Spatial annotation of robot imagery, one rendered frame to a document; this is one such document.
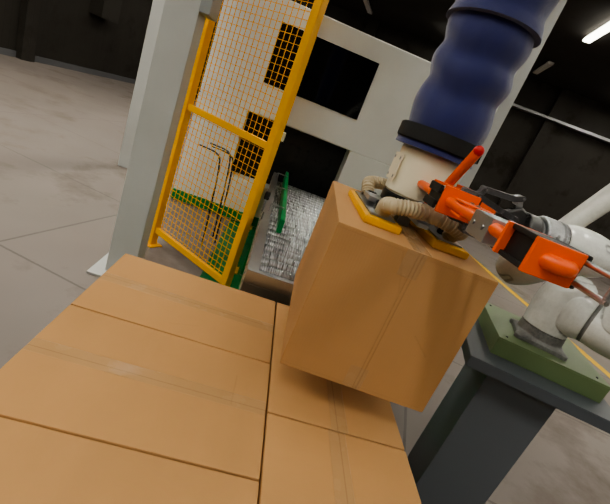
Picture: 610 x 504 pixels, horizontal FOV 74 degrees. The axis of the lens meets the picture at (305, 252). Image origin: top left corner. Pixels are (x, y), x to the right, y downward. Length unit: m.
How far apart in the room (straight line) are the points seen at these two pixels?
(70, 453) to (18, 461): 0.08
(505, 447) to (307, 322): 1.04
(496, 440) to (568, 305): 0.56
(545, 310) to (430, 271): 0.73
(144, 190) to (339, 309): 1.60
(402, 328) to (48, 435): 0.77
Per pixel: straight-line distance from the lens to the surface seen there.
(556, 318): 1.63
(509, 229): 0.65
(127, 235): 2.46
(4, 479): 0.92
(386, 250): 0.93
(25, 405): 1.03
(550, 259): 0.59
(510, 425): 1.75
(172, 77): 2.24
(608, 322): 1.60
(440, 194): 0.91
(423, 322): 1.02
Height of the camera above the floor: 1.28
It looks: 19 degrees down
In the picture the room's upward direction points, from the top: 22 degrees clockwise
